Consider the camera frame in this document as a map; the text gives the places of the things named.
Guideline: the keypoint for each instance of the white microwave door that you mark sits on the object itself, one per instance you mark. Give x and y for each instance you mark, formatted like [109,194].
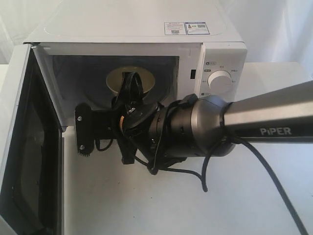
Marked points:
[31,151]

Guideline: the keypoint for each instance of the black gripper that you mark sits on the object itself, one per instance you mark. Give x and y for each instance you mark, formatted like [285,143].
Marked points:
[127,122]

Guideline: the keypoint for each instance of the upper white microwave knob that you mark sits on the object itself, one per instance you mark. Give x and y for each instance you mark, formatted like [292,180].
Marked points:
[219,82]

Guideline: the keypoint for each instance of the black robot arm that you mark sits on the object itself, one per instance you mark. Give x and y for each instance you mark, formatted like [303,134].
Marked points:
[196,127]

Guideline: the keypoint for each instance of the glass microwave turntable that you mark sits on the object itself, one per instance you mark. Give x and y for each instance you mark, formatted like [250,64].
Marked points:
[102,77]

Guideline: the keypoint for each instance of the white microwave oven body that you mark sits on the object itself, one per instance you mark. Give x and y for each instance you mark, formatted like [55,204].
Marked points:
[79,29]

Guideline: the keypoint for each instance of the blue white warning sticker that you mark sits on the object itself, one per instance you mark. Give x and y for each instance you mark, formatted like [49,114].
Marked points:
[186,28]

